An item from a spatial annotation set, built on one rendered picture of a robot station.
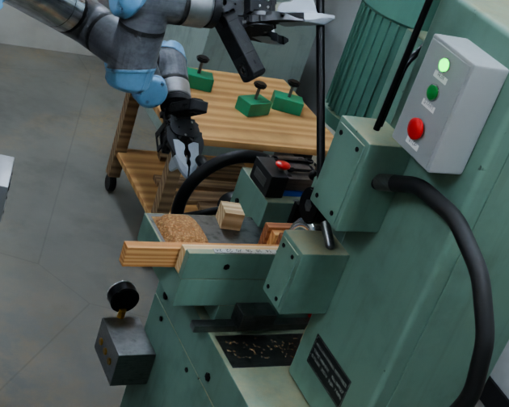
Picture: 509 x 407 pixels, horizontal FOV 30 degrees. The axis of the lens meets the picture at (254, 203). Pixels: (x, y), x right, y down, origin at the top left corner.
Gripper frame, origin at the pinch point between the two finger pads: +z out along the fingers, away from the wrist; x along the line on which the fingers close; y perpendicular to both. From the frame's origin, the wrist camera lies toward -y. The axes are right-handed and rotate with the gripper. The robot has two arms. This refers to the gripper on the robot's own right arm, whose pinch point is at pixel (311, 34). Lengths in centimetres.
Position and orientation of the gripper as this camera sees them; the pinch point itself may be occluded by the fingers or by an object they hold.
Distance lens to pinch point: 165.6
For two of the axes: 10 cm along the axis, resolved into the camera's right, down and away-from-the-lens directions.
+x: -4.9, 1.0, 8.7
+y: -0.1, -9.9, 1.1
